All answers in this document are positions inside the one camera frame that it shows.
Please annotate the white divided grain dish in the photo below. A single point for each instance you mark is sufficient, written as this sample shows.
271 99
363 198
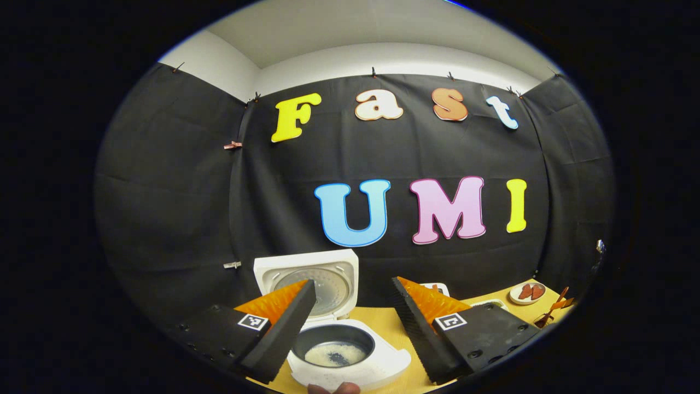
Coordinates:
489 302

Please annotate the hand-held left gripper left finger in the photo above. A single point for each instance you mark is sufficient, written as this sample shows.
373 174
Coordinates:
284 334

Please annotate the white cloth clip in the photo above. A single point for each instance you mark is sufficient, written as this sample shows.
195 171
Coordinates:
232 265

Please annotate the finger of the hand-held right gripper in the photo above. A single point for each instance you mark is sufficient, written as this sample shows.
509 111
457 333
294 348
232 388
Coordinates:
566 303

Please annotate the white rice cooker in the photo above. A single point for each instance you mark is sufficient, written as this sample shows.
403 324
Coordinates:
383 361

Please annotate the round white plate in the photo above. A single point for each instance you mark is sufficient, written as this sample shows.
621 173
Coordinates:
517 298

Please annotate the white toaster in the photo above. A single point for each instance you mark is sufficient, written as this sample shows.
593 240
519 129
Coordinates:
439 288

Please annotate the pink cloth clip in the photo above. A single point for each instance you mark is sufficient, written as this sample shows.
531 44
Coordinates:
233 145

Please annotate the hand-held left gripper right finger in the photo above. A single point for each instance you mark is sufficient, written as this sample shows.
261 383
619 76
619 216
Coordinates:
418 334

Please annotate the white rice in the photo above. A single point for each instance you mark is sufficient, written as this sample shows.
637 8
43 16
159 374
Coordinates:
333 354

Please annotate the red meat slice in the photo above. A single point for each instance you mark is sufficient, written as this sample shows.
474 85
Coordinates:
537 291
525 291

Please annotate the brown wooden spoon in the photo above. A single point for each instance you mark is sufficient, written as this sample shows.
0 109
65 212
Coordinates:
551 309

